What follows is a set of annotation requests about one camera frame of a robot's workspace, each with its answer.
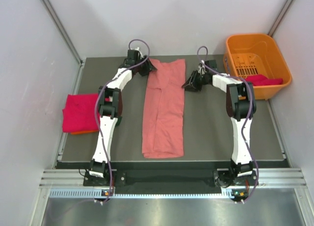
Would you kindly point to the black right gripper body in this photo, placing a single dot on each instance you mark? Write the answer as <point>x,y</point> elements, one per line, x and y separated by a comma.
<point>200,80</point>

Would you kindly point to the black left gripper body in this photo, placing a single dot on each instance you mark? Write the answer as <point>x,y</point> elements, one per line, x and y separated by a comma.
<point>144,68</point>

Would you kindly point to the salmon pink t shirt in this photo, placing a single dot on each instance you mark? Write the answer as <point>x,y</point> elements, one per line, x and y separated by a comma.
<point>162,129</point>

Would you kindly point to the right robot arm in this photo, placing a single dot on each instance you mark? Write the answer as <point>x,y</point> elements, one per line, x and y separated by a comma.
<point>240,107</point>

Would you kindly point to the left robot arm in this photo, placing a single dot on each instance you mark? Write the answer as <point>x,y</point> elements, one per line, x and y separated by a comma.
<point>109,108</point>

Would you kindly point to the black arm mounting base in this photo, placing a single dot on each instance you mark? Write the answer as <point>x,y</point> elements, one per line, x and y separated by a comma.
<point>170,177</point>

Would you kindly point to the magenta t shirt in basket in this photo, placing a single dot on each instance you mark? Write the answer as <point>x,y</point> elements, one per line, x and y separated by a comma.
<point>261,80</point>

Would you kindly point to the folded dark green t shirt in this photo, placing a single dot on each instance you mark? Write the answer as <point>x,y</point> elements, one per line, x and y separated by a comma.
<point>119,121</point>

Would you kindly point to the orange plastic basket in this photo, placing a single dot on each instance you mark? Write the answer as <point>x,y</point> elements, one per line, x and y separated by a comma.
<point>257,55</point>

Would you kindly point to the folded magenta t shirt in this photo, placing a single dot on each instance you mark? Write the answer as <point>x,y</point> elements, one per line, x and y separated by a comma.
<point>78,113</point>

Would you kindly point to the folded orange t shirt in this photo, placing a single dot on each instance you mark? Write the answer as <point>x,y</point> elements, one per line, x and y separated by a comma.
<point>83,132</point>

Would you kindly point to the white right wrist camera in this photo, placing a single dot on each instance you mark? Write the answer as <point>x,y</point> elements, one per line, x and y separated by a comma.
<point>202,69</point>

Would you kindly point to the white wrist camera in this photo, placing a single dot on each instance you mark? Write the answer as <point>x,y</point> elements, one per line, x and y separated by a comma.
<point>202,69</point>
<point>138,50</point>

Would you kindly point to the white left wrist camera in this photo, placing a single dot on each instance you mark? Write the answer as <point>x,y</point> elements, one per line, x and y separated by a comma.
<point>138,50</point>

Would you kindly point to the slotted grey cable duct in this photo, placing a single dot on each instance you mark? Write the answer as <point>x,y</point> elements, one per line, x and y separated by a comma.
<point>102,194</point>

